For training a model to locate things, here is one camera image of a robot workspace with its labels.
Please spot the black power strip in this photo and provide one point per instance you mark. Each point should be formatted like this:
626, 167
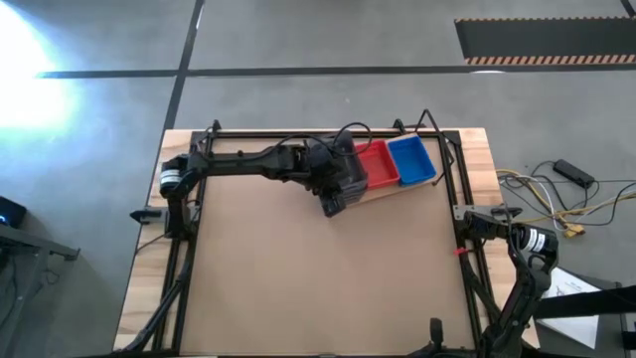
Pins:
574, 173

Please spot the white paper booklet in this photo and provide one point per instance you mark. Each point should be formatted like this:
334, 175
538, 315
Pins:
571, 333

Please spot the black hazard-striped floor mat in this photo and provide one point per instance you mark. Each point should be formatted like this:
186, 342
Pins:
546, 40

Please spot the grey metal frame bracket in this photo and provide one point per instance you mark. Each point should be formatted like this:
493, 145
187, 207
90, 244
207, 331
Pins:
461, 211

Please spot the blue mesh plastic basket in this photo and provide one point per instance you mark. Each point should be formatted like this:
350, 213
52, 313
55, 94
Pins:
411, 160

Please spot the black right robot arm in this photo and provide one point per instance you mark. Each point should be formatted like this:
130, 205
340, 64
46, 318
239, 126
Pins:
526, 278

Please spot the wooden shelf black metal frame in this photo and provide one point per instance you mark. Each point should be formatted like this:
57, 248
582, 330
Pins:
382, 193

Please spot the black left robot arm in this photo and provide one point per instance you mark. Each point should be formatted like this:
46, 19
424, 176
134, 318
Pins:
238, 161

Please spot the small red clip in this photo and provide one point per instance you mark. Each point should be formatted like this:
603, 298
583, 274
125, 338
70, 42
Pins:
460, 251

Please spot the black metal table frame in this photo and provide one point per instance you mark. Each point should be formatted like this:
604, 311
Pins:
183, 298

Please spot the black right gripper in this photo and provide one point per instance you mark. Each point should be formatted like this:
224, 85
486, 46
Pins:
434, 333

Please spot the grey metal stand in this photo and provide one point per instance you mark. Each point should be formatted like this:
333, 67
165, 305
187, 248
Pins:
35, 241

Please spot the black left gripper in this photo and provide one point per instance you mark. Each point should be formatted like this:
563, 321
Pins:
325, 166

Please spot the black device with blue light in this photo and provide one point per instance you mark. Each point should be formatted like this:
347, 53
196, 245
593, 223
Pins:
12, 209

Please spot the red mesh plastic basket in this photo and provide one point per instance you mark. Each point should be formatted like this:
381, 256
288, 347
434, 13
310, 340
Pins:
377, 166

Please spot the black flat bar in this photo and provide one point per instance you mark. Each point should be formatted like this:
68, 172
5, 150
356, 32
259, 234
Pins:
586, 302

